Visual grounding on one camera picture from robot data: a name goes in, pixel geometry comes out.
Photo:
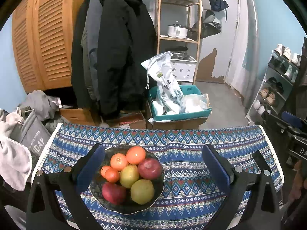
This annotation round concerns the grey printed laundry bag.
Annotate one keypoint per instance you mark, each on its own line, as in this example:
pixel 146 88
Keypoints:
pixel 33 134

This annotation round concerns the dark hanging coat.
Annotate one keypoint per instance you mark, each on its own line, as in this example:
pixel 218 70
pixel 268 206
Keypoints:
pixel 302 62

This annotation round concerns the teal plastic basket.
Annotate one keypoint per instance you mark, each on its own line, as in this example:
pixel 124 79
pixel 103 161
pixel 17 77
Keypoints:
pixel 177 117

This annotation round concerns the group of shoes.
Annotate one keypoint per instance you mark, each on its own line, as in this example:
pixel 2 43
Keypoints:
pixel 271 98

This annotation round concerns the grey clothing pile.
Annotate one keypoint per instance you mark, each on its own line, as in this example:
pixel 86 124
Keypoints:
pixel 38 103

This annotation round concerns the brown cardboard box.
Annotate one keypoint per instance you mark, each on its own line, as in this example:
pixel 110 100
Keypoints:
pixel 177 124

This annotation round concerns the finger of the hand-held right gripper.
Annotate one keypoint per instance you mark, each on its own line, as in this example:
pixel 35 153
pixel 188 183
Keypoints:
pixel 281 129
pixel 292 121

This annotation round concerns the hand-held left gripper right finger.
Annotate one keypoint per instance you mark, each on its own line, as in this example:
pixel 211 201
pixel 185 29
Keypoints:
pixel 215 170

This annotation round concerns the red apple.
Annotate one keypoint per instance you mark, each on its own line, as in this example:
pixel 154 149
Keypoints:
pixel 114 193
pixel 150 169

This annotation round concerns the shoe rack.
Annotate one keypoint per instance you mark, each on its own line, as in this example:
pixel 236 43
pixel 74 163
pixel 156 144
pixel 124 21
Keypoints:
pixel 268 76

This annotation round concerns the white cooking pot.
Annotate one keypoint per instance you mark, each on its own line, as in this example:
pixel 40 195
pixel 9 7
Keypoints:
pixel 177 31

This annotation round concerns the silver rolled mat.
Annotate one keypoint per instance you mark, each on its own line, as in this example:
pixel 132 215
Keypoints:
pixel 251 48

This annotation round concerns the dark folded umbrella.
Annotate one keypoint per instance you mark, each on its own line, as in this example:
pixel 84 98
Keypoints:
pixel 218 4

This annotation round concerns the dark green glass plate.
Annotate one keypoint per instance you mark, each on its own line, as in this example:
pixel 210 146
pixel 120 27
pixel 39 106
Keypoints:
pixel 96 184

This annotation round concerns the white printed rice bag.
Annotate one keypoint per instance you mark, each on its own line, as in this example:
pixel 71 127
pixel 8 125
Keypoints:
pixel 163 76

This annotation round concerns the black hooded jacket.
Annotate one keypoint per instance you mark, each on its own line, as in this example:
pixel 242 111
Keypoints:
pixel 124 52

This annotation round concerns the steel pot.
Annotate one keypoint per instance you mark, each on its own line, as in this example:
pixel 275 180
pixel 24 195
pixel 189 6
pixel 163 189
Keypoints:
pixel 179 52

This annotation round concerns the red printed cardboard box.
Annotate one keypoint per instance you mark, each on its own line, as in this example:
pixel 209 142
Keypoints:
pixel 133 121

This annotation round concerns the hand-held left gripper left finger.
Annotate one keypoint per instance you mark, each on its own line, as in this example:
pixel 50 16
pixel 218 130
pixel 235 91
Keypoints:
pixel 92 165

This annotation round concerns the blue patterned tablecloth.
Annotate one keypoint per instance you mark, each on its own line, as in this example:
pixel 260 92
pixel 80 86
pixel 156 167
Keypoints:
pixel 182 158

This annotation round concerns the white door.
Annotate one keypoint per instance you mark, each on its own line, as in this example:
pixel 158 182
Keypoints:
pixel 233 33

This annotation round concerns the wooden shelf rack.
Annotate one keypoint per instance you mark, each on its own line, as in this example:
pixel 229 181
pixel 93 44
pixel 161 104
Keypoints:
pixel 160 28

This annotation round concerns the yellow green apple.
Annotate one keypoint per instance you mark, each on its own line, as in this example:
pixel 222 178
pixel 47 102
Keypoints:
pixel 142 192
pixel 129 176

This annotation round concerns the grey jacket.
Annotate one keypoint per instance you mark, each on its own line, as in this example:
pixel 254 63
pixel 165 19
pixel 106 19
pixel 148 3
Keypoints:
pixel 92 40

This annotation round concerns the wooden louvered closet door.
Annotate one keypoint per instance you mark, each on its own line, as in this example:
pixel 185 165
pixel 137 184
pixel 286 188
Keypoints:
pixel 48 40

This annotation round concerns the person's right hand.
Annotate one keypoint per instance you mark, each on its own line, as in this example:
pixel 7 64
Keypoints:
pixel 299 179

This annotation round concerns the white patterned plastic basket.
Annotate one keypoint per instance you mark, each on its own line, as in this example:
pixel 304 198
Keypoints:
pixel 183 69

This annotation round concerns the black coat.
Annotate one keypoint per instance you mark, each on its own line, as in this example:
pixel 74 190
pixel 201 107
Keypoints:
pixel 76 71

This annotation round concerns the olive hanging bag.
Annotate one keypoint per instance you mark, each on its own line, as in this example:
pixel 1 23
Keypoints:
pixel 206 26

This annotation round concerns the clear plastic bag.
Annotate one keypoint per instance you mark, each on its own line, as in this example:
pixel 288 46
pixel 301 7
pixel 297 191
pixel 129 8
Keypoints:
pixel 194 103

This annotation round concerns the large orange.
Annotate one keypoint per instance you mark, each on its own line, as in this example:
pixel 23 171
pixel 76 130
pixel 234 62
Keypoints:
pixel 118 162
pixel 136 155

